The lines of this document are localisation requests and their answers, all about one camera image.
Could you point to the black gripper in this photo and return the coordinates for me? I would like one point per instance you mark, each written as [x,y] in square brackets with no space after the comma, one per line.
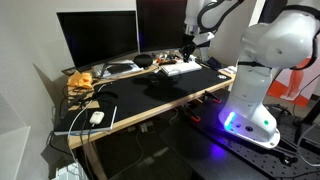
[188,46]

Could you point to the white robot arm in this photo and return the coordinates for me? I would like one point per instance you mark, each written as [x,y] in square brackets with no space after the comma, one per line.
[283,43]

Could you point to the black desk mat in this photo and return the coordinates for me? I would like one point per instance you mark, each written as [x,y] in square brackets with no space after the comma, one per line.
[134,95]

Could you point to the dark blue notebook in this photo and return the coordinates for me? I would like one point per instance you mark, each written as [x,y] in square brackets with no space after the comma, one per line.
[213,63]

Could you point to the white keyboard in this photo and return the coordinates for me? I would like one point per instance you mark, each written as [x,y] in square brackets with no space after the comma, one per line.
[180,68]

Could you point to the black oval case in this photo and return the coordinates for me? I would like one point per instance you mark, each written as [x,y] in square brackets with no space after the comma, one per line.
[143,60]

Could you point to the black computer mouse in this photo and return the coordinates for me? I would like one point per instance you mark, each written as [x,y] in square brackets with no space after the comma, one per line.
[153,81]

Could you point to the black orange clamp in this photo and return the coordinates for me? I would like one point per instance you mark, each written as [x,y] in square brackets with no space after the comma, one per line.
[213,97]
[191,114]

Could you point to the papers under monitor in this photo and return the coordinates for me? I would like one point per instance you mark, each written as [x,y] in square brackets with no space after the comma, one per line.
[114,69]

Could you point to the large black monitor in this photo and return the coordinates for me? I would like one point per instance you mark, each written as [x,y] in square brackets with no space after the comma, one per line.
[98,36]

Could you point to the orange crumpled cloth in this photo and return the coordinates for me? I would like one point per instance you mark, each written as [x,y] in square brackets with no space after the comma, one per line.
[82,80]

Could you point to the white earbuds case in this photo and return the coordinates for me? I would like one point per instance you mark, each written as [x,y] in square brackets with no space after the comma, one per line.
[96,117]

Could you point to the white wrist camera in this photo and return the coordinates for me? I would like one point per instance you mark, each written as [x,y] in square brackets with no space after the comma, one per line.
[203,38]

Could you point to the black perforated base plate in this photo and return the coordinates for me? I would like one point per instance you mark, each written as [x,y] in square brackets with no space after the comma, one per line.
[282,162]

